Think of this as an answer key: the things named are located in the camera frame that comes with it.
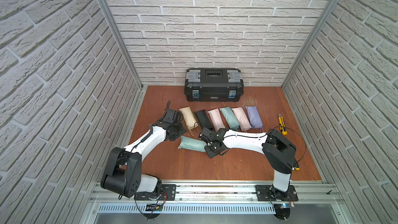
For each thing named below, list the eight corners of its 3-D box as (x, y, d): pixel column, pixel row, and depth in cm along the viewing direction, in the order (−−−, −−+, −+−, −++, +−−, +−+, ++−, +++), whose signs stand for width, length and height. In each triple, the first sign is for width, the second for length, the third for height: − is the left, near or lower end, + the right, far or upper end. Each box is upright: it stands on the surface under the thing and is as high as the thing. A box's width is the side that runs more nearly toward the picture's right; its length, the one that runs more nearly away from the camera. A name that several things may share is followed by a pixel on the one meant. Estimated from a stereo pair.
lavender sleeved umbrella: (249, 128, 99) (251, 126, 96) (245, 108, 108) (246, 106, 106) (262, 128, 99) (263, 126, 96) (257, 108, 109) (258, 106, 106)
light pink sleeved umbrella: (241, 131, 96) (242, 129, 95) (231, 110, 107) (232, 108, 105) (251, 129, 98) (252, 127, 96) (240, 108, 108) (241, 106, 106)
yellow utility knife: (281, 135, 96) (282, 133, 95) (276, 114, 106) (278, 113, 104) (286, 135, 96) (287, 134, 94) (281, 115, 106) (282, 113, 104)
